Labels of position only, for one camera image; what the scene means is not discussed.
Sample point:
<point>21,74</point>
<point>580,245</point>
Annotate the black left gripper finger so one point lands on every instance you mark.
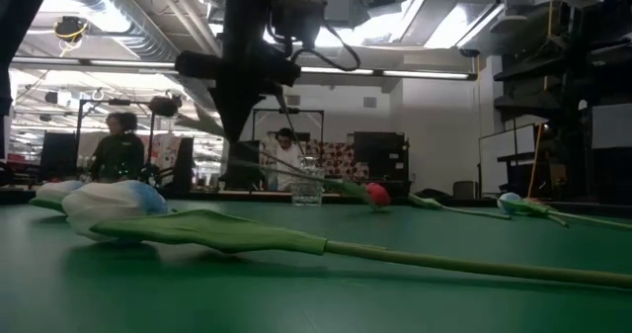
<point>224,110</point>
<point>252,103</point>

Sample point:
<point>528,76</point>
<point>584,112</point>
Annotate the white blue-tipped artificial tulip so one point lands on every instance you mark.
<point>56,191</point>
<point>113,209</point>
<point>507,200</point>

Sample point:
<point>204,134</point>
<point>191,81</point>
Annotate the black artificial tulip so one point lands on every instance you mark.
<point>427,203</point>

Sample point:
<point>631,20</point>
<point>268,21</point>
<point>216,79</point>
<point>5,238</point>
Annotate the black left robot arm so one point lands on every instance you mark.
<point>247,17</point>

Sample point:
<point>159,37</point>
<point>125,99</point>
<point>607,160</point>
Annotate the clear glass vase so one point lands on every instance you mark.
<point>307,192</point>

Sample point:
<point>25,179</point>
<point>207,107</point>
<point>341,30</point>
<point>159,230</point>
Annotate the person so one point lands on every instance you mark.
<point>286,160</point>
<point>118,155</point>

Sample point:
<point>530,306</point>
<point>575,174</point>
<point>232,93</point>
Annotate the colourful patterned panel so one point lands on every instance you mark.
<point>163,150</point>

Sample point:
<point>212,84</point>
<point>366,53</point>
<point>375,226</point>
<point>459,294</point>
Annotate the red floral patterned panel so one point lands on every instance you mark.
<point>340,165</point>

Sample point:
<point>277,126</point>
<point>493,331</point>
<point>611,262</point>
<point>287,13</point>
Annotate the black cabinet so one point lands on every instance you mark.
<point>380,160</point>

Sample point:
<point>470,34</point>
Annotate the green table mat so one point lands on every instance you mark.
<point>345,298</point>

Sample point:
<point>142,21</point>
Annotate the grey bin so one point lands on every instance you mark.
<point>465,190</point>

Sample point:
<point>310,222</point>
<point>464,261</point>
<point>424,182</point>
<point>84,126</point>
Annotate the whiteboard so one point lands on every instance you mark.
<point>508,145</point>

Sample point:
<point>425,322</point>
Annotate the black metal frame stand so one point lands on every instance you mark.
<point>311,110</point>
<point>118,102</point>

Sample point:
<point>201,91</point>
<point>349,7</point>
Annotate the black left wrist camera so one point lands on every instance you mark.
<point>301,17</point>

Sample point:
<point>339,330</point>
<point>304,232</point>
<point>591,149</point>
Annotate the grey rectangular ceiling duct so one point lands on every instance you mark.
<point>340,9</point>

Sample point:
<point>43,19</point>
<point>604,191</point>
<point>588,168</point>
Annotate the grey wall vent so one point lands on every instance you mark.
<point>369,102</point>

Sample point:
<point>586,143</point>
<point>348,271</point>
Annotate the silver ribbed ventilation duct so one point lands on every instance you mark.
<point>133,31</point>

